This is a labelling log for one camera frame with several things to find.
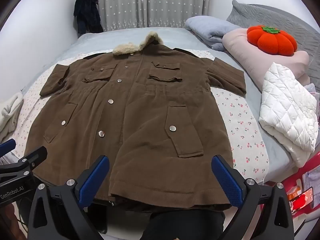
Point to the pink pillow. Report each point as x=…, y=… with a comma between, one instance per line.
x=250, y=55

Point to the brown coat with fur collar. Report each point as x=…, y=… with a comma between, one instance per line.
x=137, y=117

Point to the bed with grey sheet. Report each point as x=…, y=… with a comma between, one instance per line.
x=175, y=33

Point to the person's black pants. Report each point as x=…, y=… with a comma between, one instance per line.
x=185, y=226

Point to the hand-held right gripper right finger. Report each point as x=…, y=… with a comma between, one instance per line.
x=227, y=182

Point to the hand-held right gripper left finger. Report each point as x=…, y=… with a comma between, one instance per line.
x=93, y=178

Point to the orange pumpkin cushion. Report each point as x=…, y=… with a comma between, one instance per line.
x=272, y=42

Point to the grey patterned curtain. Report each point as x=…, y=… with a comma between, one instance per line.
x=150, y=5

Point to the red bag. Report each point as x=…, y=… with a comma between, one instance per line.
x=300, y=200

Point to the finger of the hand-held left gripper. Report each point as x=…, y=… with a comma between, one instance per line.
x=35, y=156
x=7, y=147

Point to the white fluffy cloth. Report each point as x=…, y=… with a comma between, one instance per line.
x=10, y=110

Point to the dark hanging garment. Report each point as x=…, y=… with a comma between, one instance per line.
x=87, y=10

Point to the cherry print sheet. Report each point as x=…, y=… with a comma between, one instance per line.
x=240, y=130

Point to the white quilted blanket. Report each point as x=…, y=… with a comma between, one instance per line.
x=287, y=115

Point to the blue-grey folded blanket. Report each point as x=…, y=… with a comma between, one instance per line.
x=207, y=27

